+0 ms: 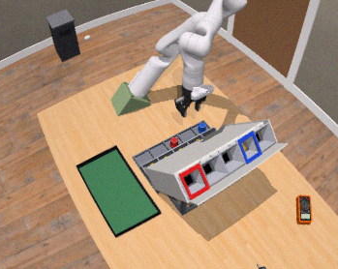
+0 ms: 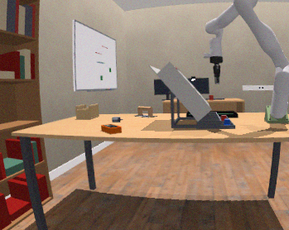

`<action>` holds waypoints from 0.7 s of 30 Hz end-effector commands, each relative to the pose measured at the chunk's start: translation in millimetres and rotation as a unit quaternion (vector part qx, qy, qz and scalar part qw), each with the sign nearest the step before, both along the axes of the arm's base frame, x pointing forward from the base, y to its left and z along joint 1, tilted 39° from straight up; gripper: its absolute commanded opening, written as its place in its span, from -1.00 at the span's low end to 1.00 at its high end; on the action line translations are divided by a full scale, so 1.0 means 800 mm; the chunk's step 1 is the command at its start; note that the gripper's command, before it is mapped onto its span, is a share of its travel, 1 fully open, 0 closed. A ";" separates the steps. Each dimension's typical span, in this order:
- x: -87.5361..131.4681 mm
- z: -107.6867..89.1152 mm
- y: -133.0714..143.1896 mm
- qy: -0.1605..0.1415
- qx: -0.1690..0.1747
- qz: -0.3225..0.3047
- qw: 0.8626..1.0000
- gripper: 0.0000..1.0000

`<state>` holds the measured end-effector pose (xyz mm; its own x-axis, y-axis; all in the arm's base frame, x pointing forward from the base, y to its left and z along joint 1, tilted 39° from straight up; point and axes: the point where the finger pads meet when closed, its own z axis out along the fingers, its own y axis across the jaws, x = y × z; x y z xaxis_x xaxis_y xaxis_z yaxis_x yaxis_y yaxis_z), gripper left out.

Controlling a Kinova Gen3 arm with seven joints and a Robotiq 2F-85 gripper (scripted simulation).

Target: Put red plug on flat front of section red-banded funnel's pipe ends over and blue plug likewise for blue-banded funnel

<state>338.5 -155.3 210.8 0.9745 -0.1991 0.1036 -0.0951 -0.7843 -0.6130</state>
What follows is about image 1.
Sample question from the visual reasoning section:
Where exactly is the red rectangular frame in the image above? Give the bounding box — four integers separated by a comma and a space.
178, 164, 210, 200

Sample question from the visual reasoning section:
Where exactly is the blue square frame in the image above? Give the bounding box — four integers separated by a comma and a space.
237, 131, 261, 164

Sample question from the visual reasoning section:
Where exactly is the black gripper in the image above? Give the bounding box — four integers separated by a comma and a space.
174, 85, 206, 118

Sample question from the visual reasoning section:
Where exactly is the orange digital multimeter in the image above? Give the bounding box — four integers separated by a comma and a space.
296, 194, 312, 224

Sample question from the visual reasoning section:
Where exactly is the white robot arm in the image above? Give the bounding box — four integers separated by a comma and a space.
128, 0, 247, 100

